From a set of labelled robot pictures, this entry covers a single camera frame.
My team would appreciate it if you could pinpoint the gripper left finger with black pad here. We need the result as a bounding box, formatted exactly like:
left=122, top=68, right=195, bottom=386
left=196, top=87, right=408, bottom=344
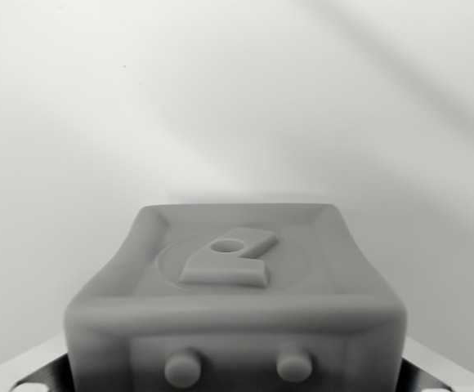
left=0, top=334, right=73, bottom=392

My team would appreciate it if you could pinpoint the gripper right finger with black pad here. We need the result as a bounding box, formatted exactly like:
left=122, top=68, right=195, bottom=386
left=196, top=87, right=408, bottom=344
left=396, top=336, right=474, bottom=392

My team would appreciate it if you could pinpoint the gray plastic cube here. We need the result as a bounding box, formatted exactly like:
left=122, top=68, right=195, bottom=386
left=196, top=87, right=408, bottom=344
left=64, top=202, right=409, bottom=392

